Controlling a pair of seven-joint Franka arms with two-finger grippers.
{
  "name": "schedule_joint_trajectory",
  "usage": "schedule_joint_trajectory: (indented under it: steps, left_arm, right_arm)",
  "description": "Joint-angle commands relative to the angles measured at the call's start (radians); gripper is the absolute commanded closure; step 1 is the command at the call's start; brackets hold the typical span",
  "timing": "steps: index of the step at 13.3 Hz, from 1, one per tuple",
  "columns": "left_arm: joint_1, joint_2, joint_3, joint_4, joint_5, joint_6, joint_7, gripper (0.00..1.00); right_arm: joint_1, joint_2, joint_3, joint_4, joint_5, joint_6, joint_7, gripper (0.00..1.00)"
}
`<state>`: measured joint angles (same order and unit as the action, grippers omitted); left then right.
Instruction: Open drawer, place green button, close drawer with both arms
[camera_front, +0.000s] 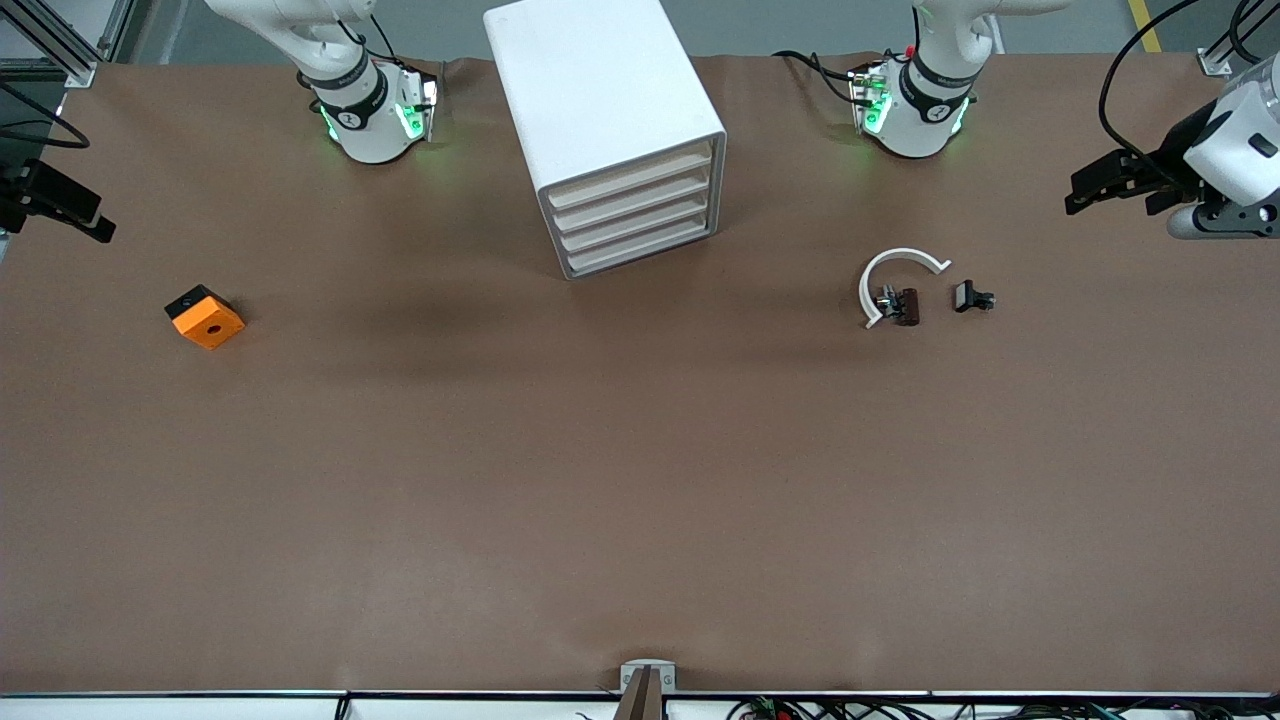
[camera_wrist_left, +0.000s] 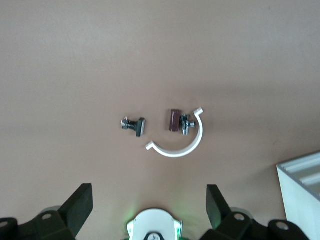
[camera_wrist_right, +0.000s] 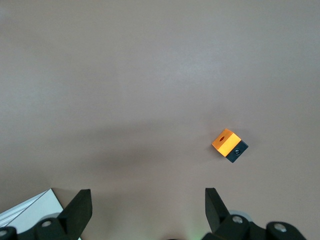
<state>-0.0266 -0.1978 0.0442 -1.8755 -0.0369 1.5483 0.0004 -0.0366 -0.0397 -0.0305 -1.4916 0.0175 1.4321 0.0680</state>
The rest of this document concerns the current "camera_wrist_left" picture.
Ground brown rocker switch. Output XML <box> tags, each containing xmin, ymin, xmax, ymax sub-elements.
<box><xmin>167</xmin><ymin>108</ymin><xmax>197</xmax><ymax>137</ymax></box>

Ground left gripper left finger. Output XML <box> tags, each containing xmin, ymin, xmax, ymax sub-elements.
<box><xmin>29</xmin><ymin>183</ymin><xmax>94</xmax><ymax>240</ymax></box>

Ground white half ring clamp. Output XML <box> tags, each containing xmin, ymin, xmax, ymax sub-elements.
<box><xmin>145</xmin><ymin>106</ymin><xmax>204</xmax><ymax>159</ymax></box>

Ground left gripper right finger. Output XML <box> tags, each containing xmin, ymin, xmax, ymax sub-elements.
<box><xmin>203</xmin><ymin>184</ymin><xmax>266</xmax><ymax>240</ymax></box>

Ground small black push switch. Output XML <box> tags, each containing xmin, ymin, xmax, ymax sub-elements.
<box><xmin>120</xmin><ymin>116</ymin><xmax>147</xmax><ymax>138</ymax></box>

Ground white drawer cabinet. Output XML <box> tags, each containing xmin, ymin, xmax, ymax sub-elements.
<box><xmin>275</xmin><ymin>150</ymin><xmax>320</xmax><ymax>240</ymax></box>

